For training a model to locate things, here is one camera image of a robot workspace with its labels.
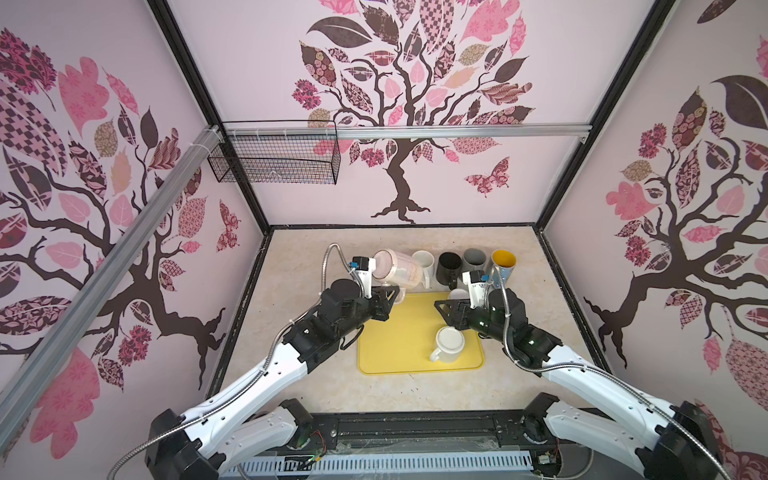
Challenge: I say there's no white slotted cable duct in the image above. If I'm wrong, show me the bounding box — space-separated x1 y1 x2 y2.
226 451 533 479

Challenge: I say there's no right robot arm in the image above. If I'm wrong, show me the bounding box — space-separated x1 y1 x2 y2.
435 289 730 479

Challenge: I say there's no black wire basket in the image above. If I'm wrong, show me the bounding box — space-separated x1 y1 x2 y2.
208 120 341 185

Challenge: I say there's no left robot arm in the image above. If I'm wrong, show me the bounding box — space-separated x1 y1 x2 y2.
144 279 399 479

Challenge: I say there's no aluminium rail back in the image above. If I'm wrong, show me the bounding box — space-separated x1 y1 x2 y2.
225 122 592 140

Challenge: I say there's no blue mug yellow inside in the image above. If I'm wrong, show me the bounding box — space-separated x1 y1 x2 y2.
490 249 517 288

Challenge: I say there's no white ribbed mug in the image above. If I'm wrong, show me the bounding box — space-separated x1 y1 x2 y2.
412 250 435 290

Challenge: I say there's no aluminium rail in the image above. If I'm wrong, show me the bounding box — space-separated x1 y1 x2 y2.
1 125 222 448
225 122 592 140

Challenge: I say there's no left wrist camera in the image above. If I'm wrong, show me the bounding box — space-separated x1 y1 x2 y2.
350 256 376 299

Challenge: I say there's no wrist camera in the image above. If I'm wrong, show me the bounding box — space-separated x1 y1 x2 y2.
462 270 489 309
350 256 376 299

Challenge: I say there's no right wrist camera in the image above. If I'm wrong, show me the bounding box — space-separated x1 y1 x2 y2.
462 270 489 309

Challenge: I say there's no black base frame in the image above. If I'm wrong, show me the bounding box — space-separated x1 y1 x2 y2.
160 407 682 480

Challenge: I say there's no grey mug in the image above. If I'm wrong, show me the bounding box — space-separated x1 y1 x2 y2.
462 248 487 272

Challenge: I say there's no aluminium rail left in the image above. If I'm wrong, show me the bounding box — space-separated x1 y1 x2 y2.
1 125 222 448

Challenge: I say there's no cream white mug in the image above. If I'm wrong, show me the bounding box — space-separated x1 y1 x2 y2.
429 326 466 363

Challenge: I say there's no black white mug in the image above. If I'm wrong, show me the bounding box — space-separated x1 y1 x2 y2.
448 288 470 300

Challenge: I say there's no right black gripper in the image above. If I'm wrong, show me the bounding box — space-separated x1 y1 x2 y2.
434 296 510 348

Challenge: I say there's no yellow plastic tray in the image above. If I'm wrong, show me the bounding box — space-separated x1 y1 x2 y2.
357 292 485 375

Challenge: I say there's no pink beige mug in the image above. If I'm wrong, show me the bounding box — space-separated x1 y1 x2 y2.
372 249 423 290

